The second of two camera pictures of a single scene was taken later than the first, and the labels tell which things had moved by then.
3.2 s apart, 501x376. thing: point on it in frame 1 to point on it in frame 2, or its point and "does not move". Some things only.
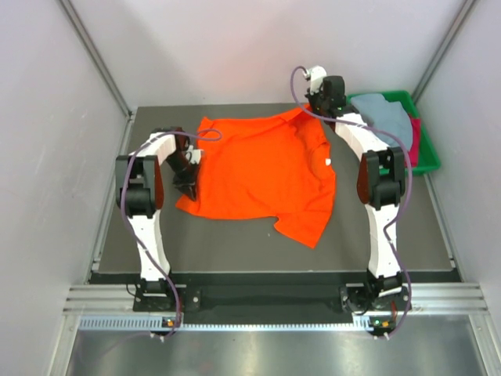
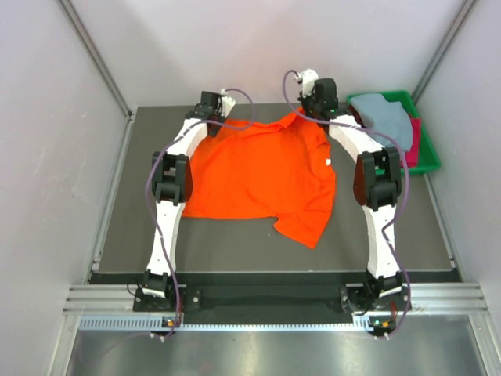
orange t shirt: (278, 167) does not move
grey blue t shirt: (392, 117) does not move
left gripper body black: (184, 171) to (217, 113)
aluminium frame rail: (427, 298) does not move
